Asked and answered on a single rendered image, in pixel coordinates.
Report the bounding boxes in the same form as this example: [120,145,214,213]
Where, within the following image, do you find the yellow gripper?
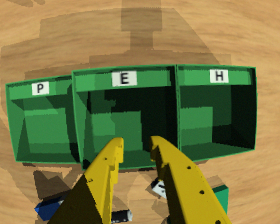
[47,136,232,224]

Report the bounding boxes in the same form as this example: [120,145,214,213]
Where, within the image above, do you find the green bins in a row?
[5,64,257,171]

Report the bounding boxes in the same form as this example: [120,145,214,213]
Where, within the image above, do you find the blue and white eraser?
[34,194,68,221]

